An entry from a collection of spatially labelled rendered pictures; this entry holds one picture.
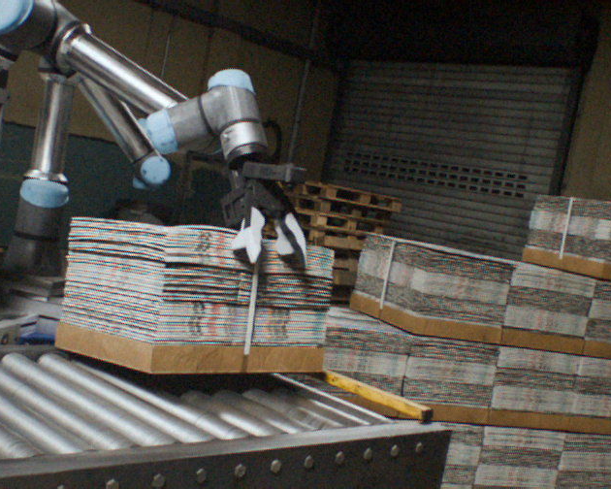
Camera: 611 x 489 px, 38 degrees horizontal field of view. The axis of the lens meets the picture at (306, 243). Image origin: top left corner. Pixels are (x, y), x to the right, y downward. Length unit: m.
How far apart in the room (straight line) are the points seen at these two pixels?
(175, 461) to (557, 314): 1.70
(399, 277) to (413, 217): 8.11
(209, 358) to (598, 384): 1.61
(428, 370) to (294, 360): 0.92
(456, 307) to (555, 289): 0.33
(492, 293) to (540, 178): 7.25
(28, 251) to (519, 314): 1.33
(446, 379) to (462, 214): 7.76
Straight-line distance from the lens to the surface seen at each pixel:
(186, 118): 1.52
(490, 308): 2.48
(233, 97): 1.50
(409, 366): 2.38
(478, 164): 10.14
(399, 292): 2.44
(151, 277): 1.37
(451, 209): 10.25
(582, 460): 2.81
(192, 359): 1.39
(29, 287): 2.30
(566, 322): 2.64
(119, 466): 1.05
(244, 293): 1.45
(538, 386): 2.64
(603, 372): 2.78
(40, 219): 2.30
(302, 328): 1.55
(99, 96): 2.33
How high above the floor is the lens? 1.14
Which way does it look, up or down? 3 degrees down
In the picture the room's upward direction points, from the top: 11 degrees clockwise
